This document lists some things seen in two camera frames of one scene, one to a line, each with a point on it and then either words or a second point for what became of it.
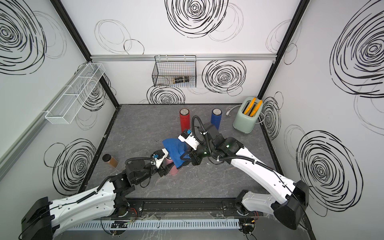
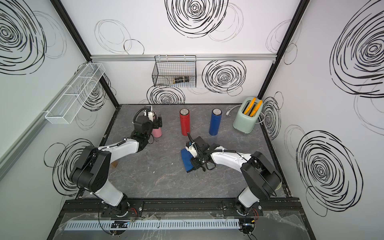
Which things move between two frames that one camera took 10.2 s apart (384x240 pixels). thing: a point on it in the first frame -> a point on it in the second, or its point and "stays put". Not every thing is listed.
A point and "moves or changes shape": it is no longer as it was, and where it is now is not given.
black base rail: x=185 y=208 stays put
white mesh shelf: x=68 y=105 stays put
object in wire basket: x=181 y=79 stays put
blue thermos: x=216 y=117 stays put
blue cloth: x=176 y=148 moves or changes shape
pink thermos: x=174 y=170 -> x=157 y=132
